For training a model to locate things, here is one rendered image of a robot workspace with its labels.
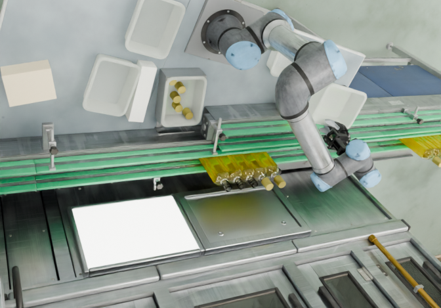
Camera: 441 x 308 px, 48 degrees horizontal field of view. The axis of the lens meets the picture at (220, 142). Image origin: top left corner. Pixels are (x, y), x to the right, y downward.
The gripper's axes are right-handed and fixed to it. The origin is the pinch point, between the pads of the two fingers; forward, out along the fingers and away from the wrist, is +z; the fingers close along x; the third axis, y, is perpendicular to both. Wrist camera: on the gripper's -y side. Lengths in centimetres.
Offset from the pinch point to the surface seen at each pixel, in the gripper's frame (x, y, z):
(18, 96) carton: 27, 111, 25
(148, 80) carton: 13, 66, 29
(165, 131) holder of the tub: 35, 51, 28
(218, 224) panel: 46, 36, -14
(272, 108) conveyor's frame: 14.3, 4.8, 28.2
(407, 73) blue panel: -5, -107, 66
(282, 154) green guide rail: 30.3, -3.9, 16.2
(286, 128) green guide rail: 14.5, 4.9, 13.8
